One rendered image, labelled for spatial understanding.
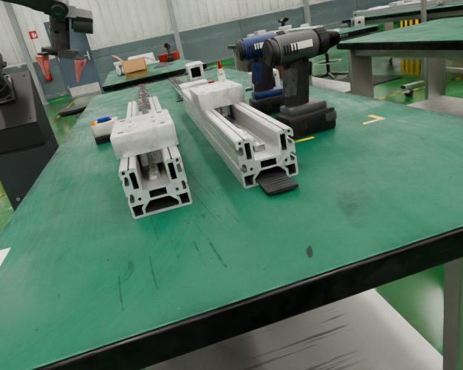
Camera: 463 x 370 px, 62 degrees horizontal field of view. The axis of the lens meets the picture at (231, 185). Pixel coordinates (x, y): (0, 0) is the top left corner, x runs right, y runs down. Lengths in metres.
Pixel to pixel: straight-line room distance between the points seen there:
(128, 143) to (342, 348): 0.76
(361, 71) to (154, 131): 2.50
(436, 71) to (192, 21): 9.86
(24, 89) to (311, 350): 1.33
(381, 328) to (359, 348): 0.09
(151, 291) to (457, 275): 0.47
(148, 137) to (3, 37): 12.19
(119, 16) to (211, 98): 11.57
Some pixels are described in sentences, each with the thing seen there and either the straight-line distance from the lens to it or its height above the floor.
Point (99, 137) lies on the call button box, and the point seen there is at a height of 0.80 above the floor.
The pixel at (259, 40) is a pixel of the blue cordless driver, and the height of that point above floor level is 0.98.
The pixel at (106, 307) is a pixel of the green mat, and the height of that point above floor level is 0.78.
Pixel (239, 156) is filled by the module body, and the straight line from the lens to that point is 0.64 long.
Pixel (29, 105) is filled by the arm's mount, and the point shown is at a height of 0.91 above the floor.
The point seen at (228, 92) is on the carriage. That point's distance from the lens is 0.94.
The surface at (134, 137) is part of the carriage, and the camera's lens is 0.68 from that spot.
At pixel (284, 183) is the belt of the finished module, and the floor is 0.79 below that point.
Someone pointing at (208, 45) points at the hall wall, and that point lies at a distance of 12.63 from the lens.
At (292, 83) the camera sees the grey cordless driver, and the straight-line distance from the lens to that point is 0.87.
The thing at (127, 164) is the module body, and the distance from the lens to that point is 0.65.
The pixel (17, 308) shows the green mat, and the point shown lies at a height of 0.78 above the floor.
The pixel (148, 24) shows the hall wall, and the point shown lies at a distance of 12.47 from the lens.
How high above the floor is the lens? 1.04
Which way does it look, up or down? 22 degrees down
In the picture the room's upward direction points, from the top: 12 degrees counter-clockwise
